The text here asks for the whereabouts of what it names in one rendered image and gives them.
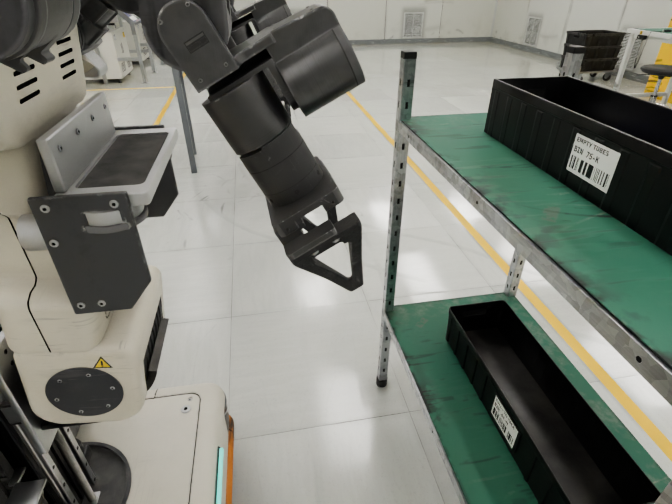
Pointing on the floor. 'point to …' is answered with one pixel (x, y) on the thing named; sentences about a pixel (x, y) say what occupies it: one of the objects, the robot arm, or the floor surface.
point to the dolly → (595, 51)
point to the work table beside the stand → (185, 117)
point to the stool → (656, 75)
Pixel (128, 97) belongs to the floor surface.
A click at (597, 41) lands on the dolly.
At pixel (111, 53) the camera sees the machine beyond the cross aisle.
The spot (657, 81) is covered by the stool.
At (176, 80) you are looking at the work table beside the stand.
